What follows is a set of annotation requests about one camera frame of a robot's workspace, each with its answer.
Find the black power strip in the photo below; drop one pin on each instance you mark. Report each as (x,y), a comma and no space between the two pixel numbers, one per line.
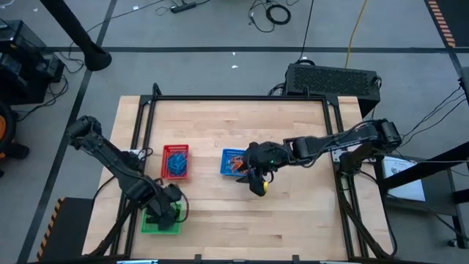
(183,7)

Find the black equipment cart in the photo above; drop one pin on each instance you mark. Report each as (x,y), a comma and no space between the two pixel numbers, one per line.
(22,73)

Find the blue plastic basket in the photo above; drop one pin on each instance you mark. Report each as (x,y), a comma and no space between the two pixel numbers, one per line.
(224,161)

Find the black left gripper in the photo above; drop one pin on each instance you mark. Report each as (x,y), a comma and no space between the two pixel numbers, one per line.
(165,199)

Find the black perforated computer case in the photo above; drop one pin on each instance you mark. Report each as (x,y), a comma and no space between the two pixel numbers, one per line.
(329,82)

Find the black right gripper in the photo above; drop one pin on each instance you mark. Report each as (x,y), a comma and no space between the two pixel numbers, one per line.
(265,155)

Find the black orange wheeled machine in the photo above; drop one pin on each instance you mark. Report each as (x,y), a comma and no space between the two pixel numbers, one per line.
(5,128)

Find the green plastic basket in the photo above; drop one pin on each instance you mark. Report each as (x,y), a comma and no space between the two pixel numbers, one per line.
(146,228)

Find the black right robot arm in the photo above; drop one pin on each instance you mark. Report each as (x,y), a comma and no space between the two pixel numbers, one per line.
(348,141)

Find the black hazard striped mat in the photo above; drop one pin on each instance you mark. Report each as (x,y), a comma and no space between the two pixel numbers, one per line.
(458,18)
(73,231)

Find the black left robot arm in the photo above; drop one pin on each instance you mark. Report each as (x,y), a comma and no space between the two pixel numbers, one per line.
(110,157)

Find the black stand pole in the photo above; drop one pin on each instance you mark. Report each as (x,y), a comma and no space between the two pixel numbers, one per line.
(95,56)

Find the white paper sheet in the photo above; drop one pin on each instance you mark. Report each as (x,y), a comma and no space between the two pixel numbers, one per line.
(406,188)

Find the red plastic basket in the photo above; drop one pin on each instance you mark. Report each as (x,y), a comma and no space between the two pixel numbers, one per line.
(176,147)

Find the black metal beam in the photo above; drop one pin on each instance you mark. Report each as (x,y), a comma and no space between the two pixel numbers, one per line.
(439,161)

